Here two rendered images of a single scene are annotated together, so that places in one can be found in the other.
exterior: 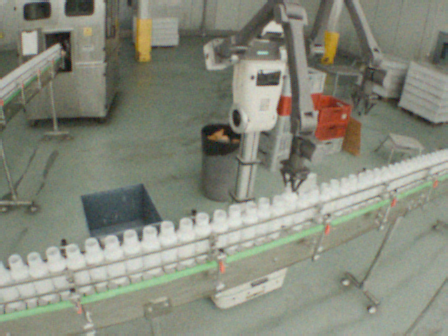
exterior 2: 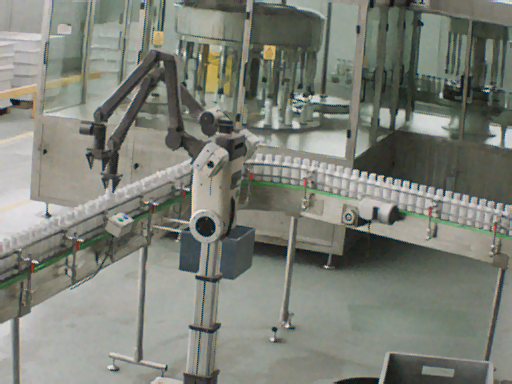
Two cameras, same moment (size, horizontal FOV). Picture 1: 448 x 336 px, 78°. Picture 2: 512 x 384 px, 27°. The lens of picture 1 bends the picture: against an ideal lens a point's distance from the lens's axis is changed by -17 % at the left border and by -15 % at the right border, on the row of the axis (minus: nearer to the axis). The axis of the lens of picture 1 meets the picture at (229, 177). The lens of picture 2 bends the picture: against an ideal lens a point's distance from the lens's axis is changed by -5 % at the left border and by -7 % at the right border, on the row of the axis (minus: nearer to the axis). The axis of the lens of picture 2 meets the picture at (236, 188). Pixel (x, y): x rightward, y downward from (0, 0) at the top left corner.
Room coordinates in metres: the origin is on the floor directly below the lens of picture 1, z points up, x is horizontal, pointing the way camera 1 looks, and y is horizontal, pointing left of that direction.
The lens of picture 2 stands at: (5.59, -3.29, 2.44)
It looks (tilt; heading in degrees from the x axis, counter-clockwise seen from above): 12 degrees down; 140
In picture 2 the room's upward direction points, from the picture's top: 5 degrees clockwise
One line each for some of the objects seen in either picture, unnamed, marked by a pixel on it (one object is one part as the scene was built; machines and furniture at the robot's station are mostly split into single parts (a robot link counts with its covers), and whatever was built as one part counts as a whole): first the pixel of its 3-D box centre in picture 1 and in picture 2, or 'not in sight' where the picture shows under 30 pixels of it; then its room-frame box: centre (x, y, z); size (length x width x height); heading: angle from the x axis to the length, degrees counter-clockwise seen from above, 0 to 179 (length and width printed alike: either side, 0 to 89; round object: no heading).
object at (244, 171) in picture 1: (243, 186); (205, 313); (1.66, -0.09, 0.74); 0.11 x 0.11 x 0.40; 32
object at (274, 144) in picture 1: (283, 134); not in sight; (3.49, -0.56, 0.33); 0.61 x 0.41 x 0.22; 128
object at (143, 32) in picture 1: (143, 39); not in sight; (8.20, 2.56, 0.55); 0.40 x 0.40 x 1.10; 32
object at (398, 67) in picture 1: (388, 76); not in sight; (7.85, -3.67, 0.50); 1.23 x 1.05 x 1.00; 120
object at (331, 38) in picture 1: (329, 48); not in sight; (10.83, -2.75, 0.55); 0.40 x 0.40 x 1.10; 32
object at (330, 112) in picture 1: (324, 109); not in sight; (3.95, -1.11, 0.55); 0.61 x 0.41 x 0.22; 125
